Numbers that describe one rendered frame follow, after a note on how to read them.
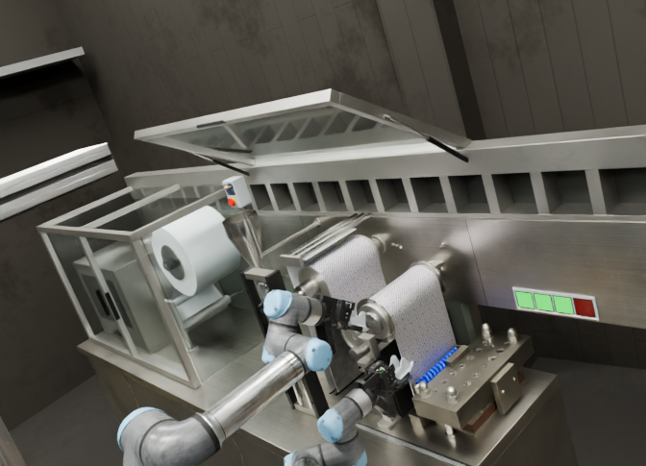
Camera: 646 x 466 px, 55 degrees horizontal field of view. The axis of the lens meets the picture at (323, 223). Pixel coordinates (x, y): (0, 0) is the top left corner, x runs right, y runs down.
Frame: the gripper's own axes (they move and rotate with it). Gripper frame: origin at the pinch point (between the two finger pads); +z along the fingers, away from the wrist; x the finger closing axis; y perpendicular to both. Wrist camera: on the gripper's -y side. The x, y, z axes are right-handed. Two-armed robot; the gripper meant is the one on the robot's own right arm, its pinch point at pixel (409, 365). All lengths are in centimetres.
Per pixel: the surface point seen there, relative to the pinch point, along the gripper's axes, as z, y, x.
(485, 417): 5.7, -16.9, -18.8
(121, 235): -25, 50, 110
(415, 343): 4.8, 4.9, -0.2
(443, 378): 5.2, -6.0, -7.1
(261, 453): -29, -32, 57
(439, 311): 18.4, 8.2, -0.2
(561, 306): 29.4, 9.1, -35.4
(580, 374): 147, -109, 38
